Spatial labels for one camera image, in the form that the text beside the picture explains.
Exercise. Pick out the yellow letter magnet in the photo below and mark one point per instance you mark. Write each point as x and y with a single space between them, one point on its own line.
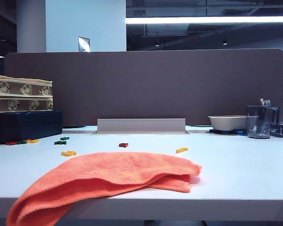
181 150
68 153
34 141

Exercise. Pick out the dark navy case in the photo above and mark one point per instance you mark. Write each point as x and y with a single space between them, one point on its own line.
26 127

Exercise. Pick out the blue flat mat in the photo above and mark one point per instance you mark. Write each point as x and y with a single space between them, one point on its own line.
235 132

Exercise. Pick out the brown desk partition screen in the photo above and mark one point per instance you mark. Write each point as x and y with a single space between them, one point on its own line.
155 89

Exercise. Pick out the orange microfiber cloth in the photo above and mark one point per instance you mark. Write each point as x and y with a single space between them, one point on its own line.
108 169

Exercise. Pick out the white ceiling light strip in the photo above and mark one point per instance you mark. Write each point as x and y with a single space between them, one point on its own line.
202 19

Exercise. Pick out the clear grey plastic cup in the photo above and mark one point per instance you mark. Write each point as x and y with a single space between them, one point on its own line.
259 124

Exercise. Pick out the utensils in cup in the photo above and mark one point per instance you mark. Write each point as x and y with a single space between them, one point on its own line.
265 102

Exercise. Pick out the red letter magnet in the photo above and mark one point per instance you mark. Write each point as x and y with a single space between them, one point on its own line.
11 143
123 144

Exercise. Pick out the white paper bowl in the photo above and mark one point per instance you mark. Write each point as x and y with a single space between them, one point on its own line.
226 122

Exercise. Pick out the red LED ceiling sign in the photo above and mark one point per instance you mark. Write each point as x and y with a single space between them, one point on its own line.
197 37

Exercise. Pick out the black pendant ceiling lamp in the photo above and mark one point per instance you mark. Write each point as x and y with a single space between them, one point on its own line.
225 42

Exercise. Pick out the clear grey plastic container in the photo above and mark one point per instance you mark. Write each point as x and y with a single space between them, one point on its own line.
276 115

